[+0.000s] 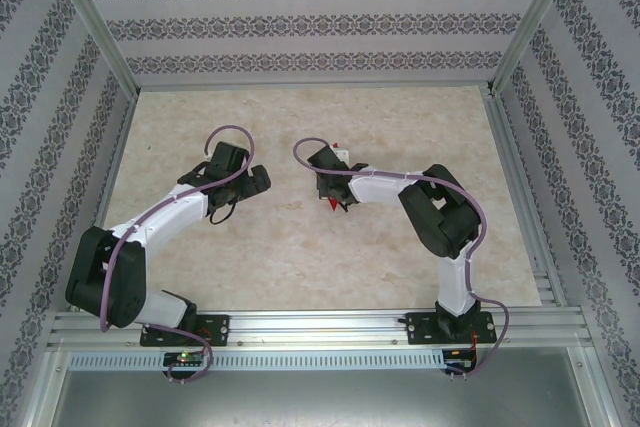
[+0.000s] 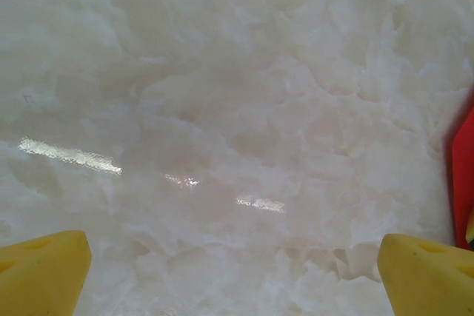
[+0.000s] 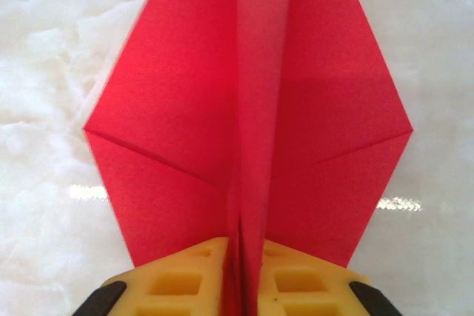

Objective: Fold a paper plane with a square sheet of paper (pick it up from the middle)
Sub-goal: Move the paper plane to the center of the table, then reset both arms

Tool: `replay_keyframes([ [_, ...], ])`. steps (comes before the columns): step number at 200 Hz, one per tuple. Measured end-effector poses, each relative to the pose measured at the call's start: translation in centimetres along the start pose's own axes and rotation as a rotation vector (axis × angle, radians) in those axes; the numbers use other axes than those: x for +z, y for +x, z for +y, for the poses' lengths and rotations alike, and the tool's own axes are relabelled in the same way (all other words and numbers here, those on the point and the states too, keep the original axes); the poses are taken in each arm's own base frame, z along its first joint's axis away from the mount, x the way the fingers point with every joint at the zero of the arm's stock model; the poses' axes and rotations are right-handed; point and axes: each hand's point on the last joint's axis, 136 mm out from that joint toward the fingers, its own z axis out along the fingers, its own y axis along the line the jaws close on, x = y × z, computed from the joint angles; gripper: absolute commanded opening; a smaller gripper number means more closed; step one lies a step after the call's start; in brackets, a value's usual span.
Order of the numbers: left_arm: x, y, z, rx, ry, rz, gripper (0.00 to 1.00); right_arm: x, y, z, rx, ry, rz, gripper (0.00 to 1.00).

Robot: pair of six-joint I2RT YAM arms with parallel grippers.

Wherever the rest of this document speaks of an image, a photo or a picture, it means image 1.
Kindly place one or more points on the short aluminium frame strut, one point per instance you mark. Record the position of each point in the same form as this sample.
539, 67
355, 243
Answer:
597, 387
42, 387

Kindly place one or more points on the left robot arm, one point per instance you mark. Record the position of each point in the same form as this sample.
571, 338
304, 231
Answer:
105, 277

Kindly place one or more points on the small controller board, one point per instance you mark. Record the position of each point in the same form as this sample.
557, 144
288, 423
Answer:
185, 358
457, 358

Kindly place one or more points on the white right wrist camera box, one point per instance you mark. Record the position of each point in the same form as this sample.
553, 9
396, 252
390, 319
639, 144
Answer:
342, 151

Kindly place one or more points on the aluminium mounting rail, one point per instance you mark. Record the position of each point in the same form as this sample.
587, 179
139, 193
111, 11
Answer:
320, 329

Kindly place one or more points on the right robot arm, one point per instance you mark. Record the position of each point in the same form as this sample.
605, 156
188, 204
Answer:
445, 222

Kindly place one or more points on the grey metal sheet panel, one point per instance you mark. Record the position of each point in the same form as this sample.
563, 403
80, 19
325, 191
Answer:
320, 397

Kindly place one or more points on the aluminium table side rail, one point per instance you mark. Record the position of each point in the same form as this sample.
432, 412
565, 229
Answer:
111, 172
507, 147

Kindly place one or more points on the red square paper sheet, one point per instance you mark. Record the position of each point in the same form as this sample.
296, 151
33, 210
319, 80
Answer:
332, 204

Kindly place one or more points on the slanted aluminium frame post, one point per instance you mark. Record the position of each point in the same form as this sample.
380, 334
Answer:
102, 32
531, 22

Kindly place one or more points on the aluminium frame cross beam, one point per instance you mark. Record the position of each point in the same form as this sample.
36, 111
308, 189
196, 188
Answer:
310, 84

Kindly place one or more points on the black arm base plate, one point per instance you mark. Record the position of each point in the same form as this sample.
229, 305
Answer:
217, 329
422, 329

